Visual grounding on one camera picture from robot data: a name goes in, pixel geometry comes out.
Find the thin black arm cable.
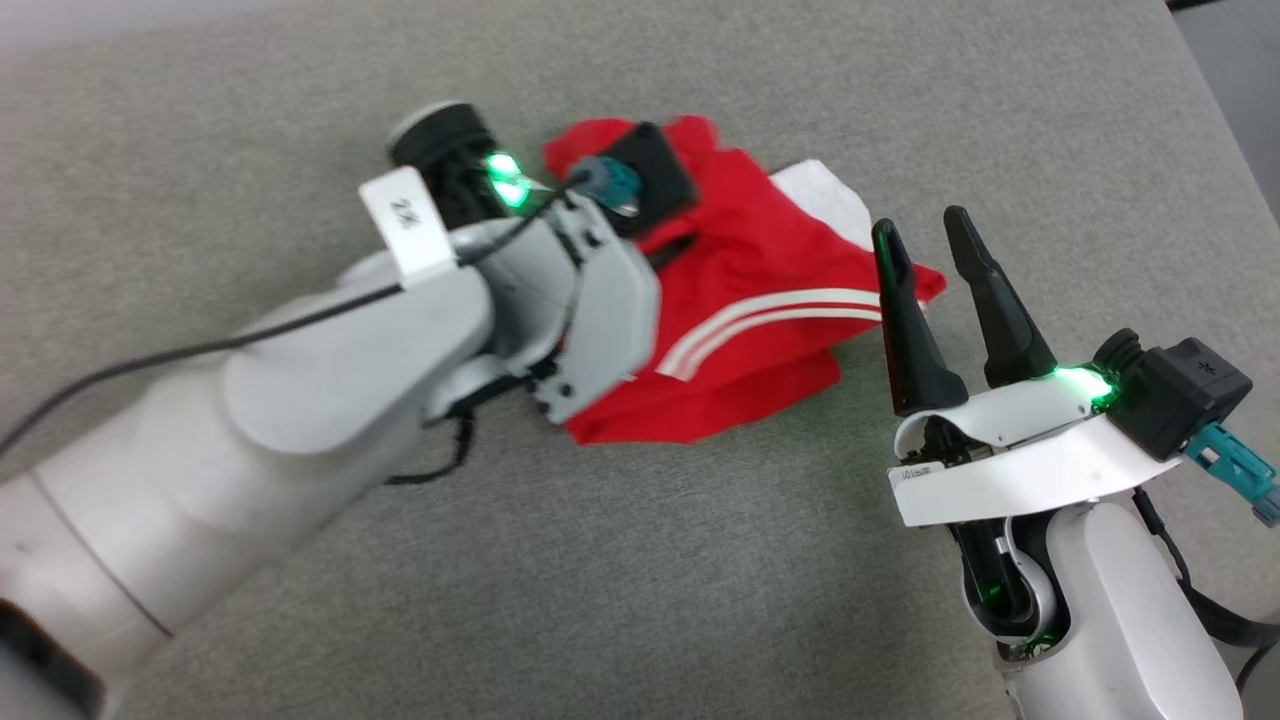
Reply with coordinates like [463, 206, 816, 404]
[0, 175, 596, 456]
[385, 385, 477, 487]
[1133, 488, 1280, 696]

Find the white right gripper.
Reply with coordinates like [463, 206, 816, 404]
[871, 206, 1186, 529]

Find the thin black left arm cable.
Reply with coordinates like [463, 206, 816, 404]
[385, 385, 477, 487]
[0, 175, 596, 456]

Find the red white basketball jersey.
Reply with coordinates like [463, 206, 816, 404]
[543, 115, 948, 446]

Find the grey fabric sofa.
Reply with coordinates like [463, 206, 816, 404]
[0, 0, 1280, 720]

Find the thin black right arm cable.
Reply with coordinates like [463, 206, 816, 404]
[1133, 488, 1280, 696]

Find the teal left camera connector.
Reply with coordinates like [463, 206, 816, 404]
[572, 155, 643, 217]

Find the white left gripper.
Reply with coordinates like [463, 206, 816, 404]
[358, 103, 607, 292]

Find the teal camera connector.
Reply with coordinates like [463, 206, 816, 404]
[1183, 422, 1280, 528]
[572, 155, 643, 217]

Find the teal right camera connector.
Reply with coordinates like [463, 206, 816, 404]
[1183, 422, 1280, 528]

